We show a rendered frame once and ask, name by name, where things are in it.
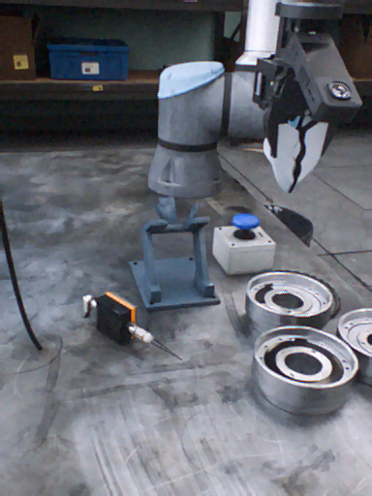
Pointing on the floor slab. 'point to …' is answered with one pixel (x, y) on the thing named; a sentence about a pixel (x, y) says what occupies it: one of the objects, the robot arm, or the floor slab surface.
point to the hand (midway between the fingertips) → (293, 184)
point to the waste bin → (300, 227)
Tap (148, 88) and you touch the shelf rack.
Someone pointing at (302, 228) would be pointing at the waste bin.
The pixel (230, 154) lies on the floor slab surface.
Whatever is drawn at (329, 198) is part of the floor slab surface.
